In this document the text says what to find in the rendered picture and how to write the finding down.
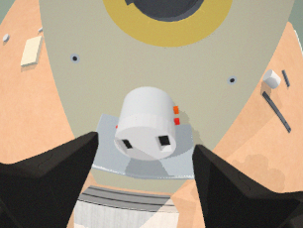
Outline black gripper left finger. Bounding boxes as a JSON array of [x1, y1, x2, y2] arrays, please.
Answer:
[[0, 131, 99, 228]]

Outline beige service panel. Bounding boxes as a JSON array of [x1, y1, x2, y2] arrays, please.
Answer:
[[39, 0, 295, 151]]

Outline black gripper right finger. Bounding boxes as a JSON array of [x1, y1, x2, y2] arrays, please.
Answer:
[[191, 145, 303, 228]]

